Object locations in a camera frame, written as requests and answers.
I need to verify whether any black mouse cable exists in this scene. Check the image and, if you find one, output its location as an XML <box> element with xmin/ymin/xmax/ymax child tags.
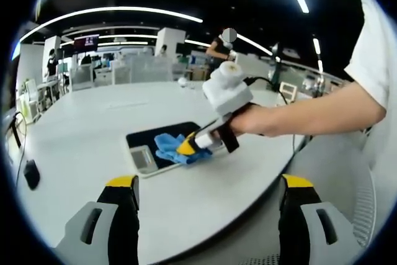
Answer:
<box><xmin>14</xmin><ymin>111</ymin><xmax>29</xmax><ymax>187</ymax></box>

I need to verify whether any light grey office chair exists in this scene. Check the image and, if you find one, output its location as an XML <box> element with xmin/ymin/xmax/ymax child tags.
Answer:
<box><xmin>290</xmin><ymin>134</ymin><xmax>378</xmax><ymax>247</ymax></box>

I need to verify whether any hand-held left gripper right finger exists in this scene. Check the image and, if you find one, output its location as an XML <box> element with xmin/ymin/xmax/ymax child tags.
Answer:
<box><xmin>278</xmin><ymin>173</ymin><xmax>362</xmax><ymax>265</ymax></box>

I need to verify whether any curved ceiling light strip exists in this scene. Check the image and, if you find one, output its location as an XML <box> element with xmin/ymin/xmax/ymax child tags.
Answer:
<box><xmin>19</xmin><ymin>6</ymin><xmax>204</xmax><ymax>44</ymax></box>

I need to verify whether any person's white shirt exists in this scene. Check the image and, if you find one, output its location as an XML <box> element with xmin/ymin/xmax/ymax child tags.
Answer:
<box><xmin>343</xmin><ymin>0</ymin><xmax>397</xmax><ymax>141</ymax></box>

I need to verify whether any white desk chair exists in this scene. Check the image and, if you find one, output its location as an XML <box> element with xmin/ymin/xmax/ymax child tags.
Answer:
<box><xmin>24</xmin><ymin>78</ymin><xmax>41</xmax><ymax>123</ymax></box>

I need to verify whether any grey desk partition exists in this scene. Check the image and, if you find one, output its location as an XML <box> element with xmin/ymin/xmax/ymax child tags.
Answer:
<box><xmin>69</xmin><ymin>63</ymin><xmax>96</xmax><ymax>91</ymax></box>

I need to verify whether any black monitor stand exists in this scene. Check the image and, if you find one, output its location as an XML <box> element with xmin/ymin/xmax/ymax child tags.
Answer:
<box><xmin>7</xmin><ymin>112</ymin><xmax>23</xmax><ymax>150</ymax></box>

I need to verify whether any black computer mouse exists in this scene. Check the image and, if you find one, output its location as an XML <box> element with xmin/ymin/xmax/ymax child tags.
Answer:
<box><xmin>24</xmin><ymin>159</ymin><xmax>40</xmax><ymax>191</ymax></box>

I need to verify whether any frosted desk partition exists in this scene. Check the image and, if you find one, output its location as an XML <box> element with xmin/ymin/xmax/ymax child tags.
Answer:
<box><xmin>130</xmin><ymin>56</ymin><xmax>174</xmax><ymax>83</ymax></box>

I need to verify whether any person's right hand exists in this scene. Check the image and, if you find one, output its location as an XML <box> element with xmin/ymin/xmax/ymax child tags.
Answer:
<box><xmin>231</xmin><ymin>104</ymin><xmax>282</xmax><ymax>138</ymax></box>

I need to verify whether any wall screen with red picture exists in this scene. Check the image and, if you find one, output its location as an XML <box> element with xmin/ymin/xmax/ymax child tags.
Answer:
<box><xmin>73</xmin><ymin>34</ymin><xmax>100</xmax><ymax>50</ymax></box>

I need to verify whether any white partition panel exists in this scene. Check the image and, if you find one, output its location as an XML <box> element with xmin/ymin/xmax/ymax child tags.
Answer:
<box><xmin>237</xmin><ymin>53</ymin><xmax>276</xmax><ymax>86</ymax></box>

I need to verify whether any light wooden frame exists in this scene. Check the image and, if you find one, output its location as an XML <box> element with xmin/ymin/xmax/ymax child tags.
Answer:
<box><xmin>279</xmin><ymin>81</ymin><xmax>298</xmax><ymax>102</ymax></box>

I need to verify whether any blue cleaning cloth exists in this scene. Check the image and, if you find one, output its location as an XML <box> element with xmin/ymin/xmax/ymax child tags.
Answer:
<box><xmin>154</xmin><ymin>133</ymin><xmax>213</xmax><ymax>166</ymax></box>

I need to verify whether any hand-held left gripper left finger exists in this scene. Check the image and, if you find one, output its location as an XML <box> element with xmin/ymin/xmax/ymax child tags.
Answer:
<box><xmin>55</xmin><ymin>174</ymin><xmax>140</xmax><ymax>265</ymax></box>

